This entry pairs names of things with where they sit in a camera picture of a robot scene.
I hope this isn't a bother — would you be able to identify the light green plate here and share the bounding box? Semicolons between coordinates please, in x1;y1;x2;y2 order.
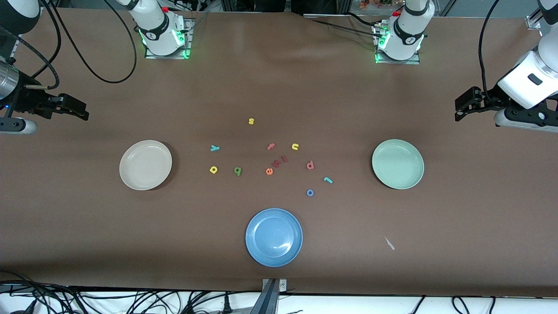
371;139;425;190

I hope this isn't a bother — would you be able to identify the beige plate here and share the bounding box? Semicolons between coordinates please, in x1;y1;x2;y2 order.
119;140;173;191

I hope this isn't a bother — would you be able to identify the orange flower decoration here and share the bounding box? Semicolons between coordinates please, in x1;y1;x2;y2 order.
360;0;404;10

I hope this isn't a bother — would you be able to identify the brown table mat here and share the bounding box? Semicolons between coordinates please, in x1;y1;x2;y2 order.
0;8;558;298

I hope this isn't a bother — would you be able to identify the blue plate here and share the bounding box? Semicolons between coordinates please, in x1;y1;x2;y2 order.
245;208;303;267

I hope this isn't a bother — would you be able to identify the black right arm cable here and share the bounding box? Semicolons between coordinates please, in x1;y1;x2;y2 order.
9;0;138;90

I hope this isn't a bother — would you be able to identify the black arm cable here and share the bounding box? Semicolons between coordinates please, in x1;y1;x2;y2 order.
478;0;503;105
9;0;138;90

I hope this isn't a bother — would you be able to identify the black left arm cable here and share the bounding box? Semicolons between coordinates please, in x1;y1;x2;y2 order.
478;0;503;105

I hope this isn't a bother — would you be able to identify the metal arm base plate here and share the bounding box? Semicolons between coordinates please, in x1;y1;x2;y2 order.
145;18;194;60
374;22;421;65

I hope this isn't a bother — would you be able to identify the black table cable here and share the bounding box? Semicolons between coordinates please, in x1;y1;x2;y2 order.
344;12;380;27
305;16;381;40

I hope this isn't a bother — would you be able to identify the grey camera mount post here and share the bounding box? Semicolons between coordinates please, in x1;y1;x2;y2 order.
251;278;288;314

